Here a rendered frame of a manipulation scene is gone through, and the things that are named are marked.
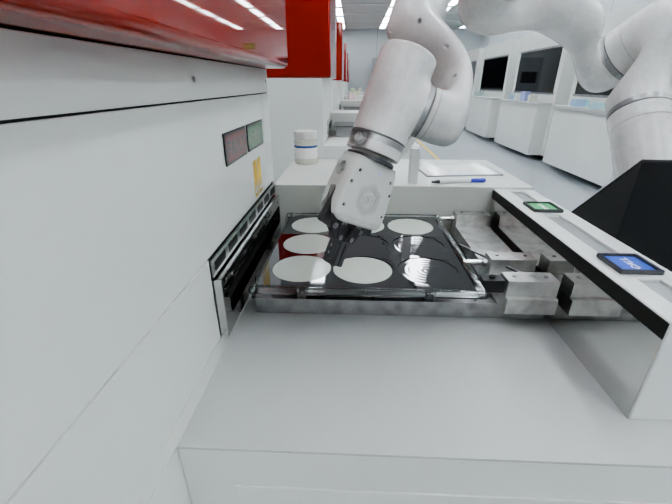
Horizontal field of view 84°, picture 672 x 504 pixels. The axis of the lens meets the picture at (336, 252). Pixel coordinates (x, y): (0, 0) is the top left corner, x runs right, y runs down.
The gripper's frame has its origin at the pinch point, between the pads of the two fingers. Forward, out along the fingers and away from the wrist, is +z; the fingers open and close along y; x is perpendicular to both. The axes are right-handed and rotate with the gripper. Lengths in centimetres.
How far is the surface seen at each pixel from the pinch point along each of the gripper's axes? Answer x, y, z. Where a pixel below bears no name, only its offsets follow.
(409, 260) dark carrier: -2.1, 15.5, -1.9
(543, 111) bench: 282, 566, -244
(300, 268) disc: 6.5, -0.6, 5.6
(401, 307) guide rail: -5.9, 13.5, 5.8
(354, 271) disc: 0.0, 5.5, 2.6
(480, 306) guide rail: -14.2, 22.8, 0.8
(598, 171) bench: 136, 471, -139
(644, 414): -38.8, 21.0, 3.1
